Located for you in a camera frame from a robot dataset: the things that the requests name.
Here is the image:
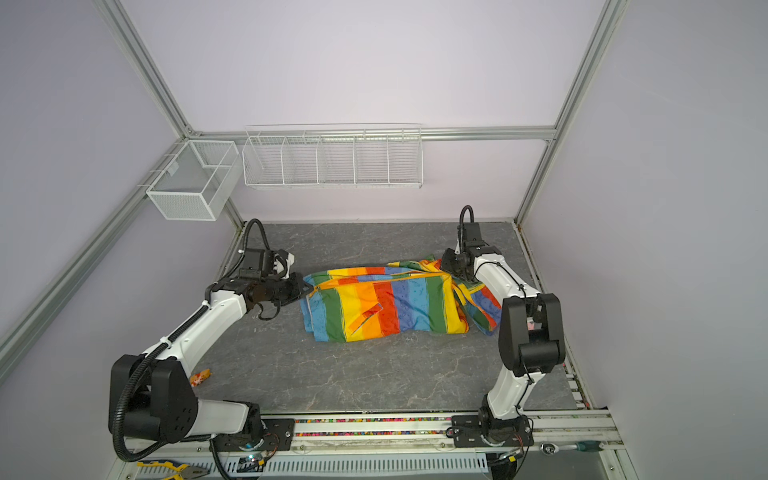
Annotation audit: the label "rainbow striped jacket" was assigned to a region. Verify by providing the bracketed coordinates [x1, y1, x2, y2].
[299, 259, 501, 343]

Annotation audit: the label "green handled screwdriver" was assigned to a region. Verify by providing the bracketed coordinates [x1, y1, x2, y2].
[539, 440, 604, 456]

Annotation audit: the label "white wire basket long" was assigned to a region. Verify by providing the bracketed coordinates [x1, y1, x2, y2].
[241, 123, 424, 189]

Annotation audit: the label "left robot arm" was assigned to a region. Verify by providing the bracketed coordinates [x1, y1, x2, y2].
[108, 218, 310, 462]

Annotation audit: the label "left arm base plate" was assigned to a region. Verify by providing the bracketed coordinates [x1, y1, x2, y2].
[213, 417, 296, 452]

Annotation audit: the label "white slotted cable duct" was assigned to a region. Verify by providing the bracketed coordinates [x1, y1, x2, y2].
[262, 452, 490, 478]

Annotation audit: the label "white mesh box basket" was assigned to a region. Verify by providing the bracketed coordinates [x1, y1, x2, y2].
[147, 140, 242, 221]

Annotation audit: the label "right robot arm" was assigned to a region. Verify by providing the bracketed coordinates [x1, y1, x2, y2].
[442, 205, 566, 434]

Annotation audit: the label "small orange red toy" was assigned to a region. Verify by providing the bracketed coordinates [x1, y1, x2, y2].
[189, 369, 212, 387]

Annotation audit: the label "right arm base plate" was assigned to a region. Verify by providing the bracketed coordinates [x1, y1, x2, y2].
[446, 413, 534, 448]

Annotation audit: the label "yellow handled pliers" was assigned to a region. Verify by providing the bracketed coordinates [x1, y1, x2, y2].
[137, 460, 210, 480]

